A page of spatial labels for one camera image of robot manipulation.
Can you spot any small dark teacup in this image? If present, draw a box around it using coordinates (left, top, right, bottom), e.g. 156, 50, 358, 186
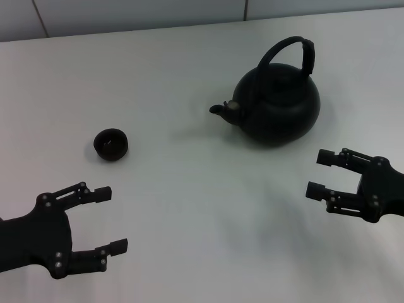
93, 128, 129, 162

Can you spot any black round teapot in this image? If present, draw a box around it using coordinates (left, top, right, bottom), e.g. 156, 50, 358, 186
208, 35, 321, 148

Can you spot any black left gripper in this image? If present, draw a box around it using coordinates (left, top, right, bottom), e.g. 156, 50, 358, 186
0, 181, 129, 280

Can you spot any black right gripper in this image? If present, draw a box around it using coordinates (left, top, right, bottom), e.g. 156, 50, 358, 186
305, 146, 404, 223

